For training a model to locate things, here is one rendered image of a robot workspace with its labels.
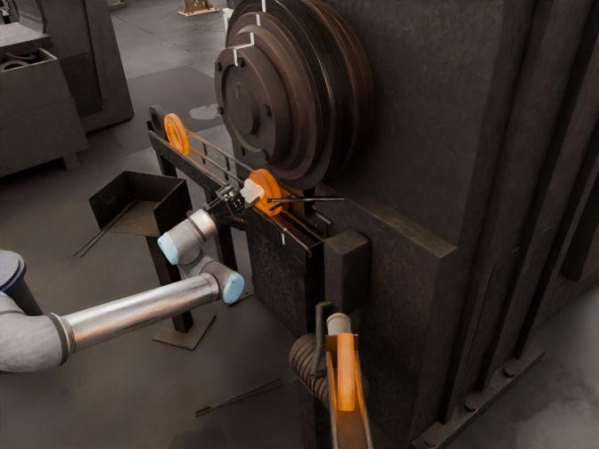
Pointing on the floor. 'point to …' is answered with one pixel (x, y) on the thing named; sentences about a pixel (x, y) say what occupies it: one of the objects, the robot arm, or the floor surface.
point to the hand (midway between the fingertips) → (264, 188)
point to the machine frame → (455, 200)
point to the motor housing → (314, 394)
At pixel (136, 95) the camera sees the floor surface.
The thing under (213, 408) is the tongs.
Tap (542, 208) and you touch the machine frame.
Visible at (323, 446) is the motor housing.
